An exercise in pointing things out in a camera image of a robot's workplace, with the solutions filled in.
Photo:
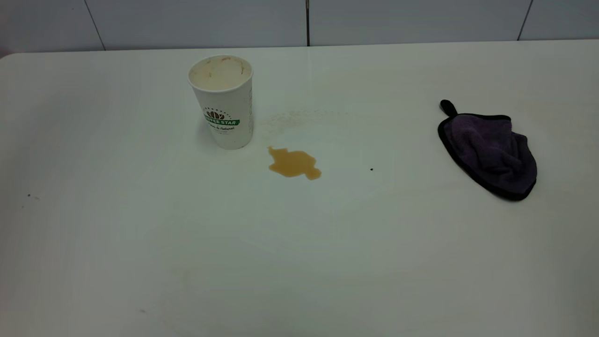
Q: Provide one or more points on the white paper coffee cup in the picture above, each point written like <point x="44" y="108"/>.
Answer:
<point x="227" y="103"/>

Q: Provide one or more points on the brown coffee spill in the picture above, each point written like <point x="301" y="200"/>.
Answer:
<point x="292" y="163"/>

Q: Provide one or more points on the purple cloth with black trim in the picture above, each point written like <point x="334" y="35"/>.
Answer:
<point x="496" y="154"/>

